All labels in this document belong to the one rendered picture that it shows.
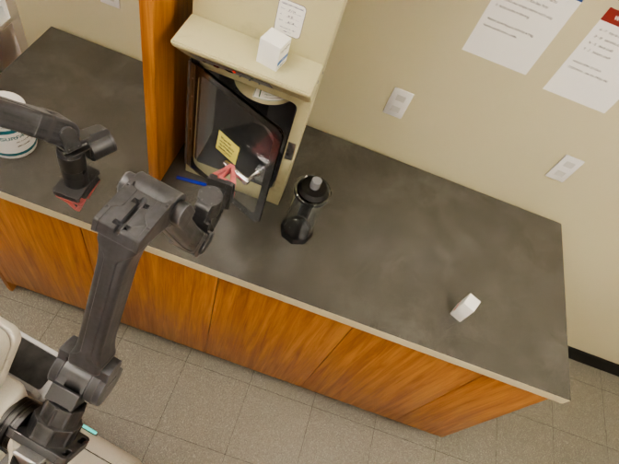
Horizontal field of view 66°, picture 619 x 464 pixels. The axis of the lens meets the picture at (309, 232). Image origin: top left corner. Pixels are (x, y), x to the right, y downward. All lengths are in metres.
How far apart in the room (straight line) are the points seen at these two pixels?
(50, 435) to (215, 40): 0.84
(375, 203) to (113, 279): 1.10
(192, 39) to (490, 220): 1.23
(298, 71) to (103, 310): 0.65
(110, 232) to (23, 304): 1.77
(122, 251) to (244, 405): 1.60
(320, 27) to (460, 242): 0.95
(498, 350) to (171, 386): 1.37
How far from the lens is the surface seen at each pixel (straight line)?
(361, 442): 2.36
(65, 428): 1.01
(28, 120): 1.12
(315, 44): 1.14
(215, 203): 1.10
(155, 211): 0.73
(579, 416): 3.01
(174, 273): 1.61
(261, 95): 1.29
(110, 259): 0.75
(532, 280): 1.83
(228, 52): 1.12
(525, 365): 1.66
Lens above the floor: 2.19
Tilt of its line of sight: 55 degrees down
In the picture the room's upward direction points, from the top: 25 degrees clockwise
